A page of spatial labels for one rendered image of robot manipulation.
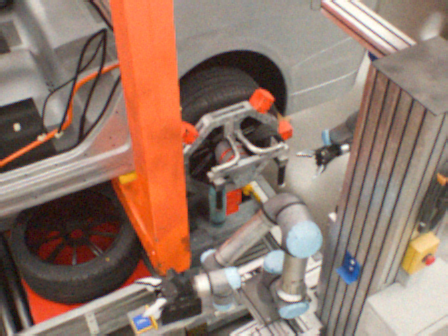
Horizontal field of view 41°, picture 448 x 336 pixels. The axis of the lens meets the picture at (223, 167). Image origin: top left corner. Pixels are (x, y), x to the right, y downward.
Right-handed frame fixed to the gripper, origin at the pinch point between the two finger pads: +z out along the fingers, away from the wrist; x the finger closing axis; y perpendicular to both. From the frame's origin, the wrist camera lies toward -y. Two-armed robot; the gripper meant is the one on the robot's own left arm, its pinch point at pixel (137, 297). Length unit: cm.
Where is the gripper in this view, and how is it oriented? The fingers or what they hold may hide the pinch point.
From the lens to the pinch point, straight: 208.6
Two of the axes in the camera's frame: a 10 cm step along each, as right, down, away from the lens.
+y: 0.4, 7.7, 6.3
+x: -2.8, -6.0, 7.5
